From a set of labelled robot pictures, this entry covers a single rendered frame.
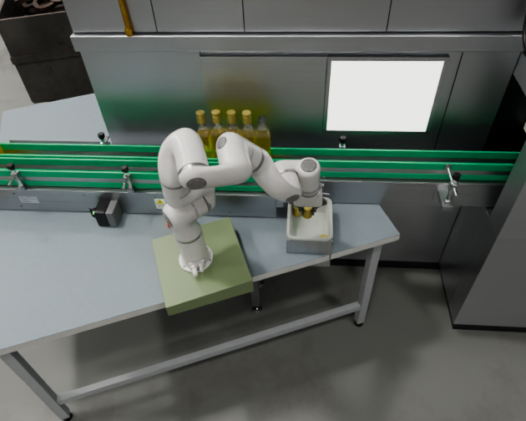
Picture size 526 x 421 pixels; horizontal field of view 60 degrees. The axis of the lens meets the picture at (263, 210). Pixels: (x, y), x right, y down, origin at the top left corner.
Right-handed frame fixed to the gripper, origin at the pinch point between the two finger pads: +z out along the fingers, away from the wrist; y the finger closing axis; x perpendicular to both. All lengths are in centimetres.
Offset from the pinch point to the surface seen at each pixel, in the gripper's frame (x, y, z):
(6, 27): -176, 217, 62
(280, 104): -42.3, 11.5, -8.6
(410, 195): -17.2, -41.6, 17.1
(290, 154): -29.1, 7.3, 6.8
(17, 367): 58, 106, 22
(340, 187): -17.9, -13.0, 13.5
